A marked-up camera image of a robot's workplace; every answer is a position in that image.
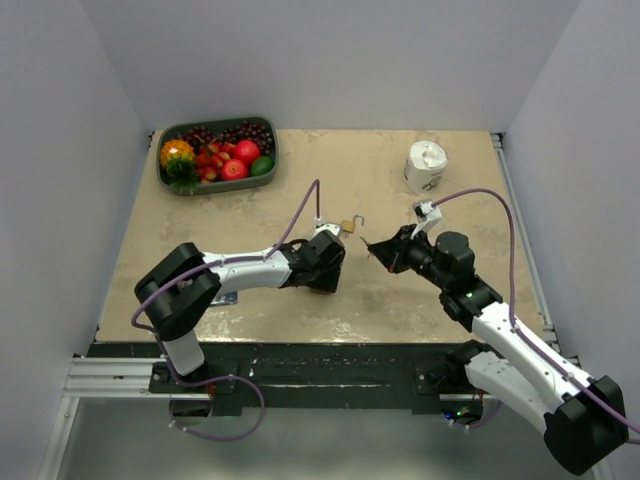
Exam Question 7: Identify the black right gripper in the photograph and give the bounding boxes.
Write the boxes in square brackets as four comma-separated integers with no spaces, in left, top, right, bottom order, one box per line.
[368,224,450,291]

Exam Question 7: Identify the silver key set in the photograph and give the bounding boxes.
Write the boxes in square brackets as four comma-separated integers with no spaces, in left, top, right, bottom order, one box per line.
[359,236,371,260]

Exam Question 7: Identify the small brass padlock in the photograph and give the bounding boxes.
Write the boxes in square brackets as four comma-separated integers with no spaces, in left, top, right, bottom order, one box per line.
[340,214,365,238]

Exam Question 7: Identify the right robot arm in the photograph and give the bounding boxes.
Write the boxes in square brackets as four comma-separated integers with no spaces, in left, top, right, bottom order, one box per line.
[367,225,629,475]

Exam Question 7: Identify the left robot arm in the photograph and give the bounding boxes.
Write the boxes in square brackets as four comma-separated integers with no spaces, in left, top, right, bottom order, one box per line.
[134,230,346,392]

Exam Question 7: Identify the blue blister pack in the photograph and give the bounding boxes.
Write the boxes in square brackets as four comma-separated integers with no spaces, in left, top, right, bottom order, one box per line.
[210,292,238,307]

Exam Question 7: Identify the white paper roll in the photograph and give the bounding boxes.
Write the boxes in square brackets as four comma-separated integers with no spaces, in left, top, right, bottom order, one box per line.
[404,140,448,194]

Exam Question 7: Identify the green lime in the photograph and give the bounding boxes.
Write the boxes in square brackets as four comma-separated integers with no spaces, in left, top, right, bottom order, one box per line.
[250,156,274,177]

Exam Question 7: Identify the red apple lower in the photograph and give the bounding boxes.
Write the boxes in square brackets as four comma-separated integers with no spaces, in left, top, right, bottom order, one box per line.
[219,158,249,181]

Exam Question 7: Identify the red apple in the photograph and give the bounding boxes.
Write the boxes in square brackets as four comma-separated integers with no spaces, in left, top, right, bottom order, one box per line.
[219,158,249,181]
[233,140,261,167]

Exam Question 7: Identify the red apple upper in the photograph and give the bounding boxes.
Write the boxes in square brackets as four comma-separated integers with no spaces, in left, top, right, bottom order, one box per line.
[233,140,261,167]

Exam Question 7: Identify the small red fruits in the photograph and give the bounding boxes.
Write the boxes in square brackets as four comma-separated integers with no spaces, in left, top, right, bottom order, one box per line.
[195,141,235,184]

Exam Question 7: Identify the orange green fake fruit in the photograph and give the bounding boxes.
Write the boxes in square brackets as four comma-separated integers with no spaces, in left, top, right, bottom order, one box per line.
[159,139,199,194]

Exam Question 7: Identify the dark grape bunch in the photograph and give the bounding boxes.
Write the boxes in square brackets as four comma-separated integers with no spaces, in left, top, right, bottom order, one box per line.
[175,118,276,155]

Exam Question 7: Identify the green fruit tray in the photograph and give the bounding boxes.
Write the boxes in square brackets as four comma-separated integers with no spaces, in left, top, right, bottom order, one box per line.
[156,116,278,196]

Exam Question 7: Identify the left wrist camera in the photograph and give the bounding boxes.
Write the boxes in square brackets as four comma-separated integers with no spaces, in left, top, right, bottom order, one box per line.
[314,222,342,238]

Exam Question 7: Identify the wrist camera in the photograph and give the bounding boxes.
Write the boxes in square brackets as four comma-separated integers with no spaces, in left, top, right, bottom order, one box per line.
[314,222,342,238]
[410,200,442,239]

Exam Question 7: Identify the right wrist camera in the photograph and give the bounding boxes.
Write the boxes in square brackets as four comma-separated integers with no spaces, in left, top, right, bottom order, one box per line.
[410,200,442,239]

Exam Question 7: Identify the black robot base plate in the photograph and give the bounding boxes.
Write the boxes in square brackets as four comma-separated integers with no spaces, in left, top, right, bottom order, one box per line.
[87,337,516,417]

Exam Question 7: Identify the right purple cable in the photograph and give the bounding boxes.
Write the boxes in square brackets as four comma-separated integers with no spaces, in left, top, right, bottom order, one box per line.
[431,187,640,445]

